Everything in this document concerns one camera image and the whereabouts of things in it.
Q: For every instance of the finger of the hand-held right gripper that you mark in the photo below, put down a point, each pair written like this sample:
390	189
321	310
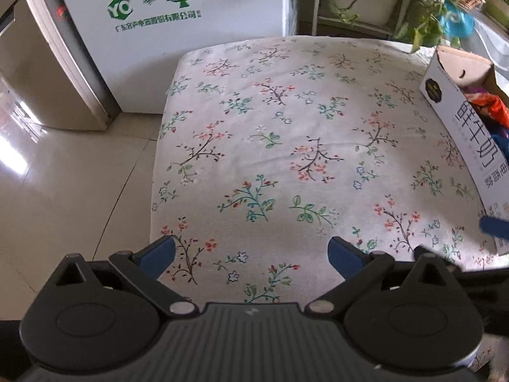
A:
447	260
495	227

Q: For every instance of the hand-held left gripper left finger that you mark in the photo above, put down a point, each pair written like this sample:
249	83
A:
159	256

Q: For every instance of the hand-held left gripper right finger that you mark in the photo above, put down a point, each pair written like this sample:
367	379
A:
346	260

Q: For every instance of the shiny blue foil packet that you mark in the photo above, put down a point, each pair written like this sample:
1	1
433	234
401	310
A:
500	141

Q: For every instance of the white cardboard box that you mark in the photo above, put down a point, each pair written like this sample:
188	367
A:
457	127

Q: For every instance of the red snack packet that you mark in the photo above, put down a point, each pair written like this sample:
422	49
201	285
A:
497	109

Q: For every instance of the purple snack packet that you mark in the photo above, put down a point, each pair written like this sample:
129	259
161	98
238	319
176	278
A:
475	89

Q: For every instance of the floral cloth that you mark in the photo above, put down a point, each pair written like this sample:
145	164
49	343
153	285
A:
298	127

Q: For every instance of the blue watering can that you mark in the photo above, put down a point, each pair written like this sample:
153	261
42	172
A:
457	22

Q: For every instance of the white freezer green tree print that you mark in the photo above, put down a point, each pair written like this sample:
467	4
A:
179	47

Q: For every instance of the silver refrigerator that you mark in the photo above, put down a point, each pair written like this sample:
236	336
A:
39	79

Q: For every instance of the white metal plant stand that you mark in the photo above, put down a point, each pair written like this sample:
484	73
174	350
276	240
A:
318	12

